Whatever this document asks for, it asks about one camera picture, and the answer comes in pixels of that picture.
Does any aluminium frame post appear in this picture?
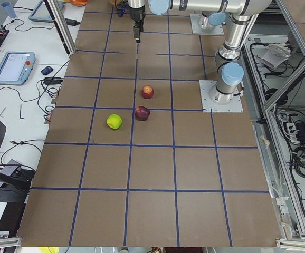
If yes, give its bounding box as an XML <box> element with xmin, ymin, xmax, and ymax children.
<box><xmin>44</xmin><ymin>0</ymin><xmax>76</xmax><ymax>55</ymax></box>

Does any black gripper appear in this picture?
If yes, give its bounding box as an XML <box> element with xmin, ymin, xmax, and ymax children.
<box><xmin>133</xmin><ymin>20</ymin><xmax>144</xmax><ymax>43</ymax></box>

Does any small dark blue object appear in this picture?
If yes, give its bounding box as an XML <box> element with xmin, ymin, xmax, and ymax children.
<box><xmin>41</xmin><ymin>66</ymin><xmax>53</xmax><ymax>76</ymax></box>

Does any green apple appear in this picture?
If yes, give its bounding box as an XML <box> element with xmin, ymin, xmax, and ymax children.
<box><xmin>106</xmin><ymin>114</ymin><xmax>122</xmax><ymax>130</ymax></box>

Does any dark red apple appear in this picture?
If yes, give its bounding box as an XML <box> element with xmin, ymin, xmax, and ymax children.
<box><xmin>135</xmin><ymin>106</ymin><xmax>150</xmax><ymax>121</ymax></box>

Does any white power strip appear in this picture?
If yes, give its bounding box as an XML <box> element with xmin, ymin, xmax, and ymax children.
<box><xmin>284</xmin><ymin>122</ymin><xmax>300</xmax><ymax>144</ymax></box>

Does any blue plastic cup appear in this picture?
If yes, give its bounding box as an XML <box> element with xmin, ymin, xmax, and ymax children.
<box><xmin>1</xmin><ymin>2</ymin><xmax>14</xmax><ymax>17</ymax></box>

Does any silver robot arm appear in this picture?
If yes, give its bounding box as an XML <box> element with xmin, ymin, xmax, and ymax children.
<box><xmin>128</xmin><ymin>0</ymin><xmax>146</xmax><ymax>44</ymax></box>
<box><xmin>148</xmin><ymin>0</ymin><xmax>271</xmax><ymax>105</ymax></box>

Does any red yellow apple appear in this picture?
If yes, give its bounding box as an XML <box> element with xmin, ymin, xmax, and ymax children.
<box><xmin>141</xmin><ymin>85</ymin><xmax>154</xmax><ymax>99</ymax></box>

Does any black usb hub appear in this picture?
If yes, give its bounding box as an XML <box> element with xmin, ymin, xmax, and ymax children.
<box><xmin>0</xmin><ymin>159</ymin><xmax>35</xmax><ymax>183</ymax></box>

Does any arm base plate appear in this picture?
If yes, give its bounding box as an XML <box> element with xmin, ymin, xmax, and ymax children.
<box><xmin>190</xmin><ymin>13</ymin><xmax>226</xmax><ymax>36</ymax></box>
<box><xmin>199</xmin><ymin>80</ymin><xmax>243</xmax><ymax>113</ymax></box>

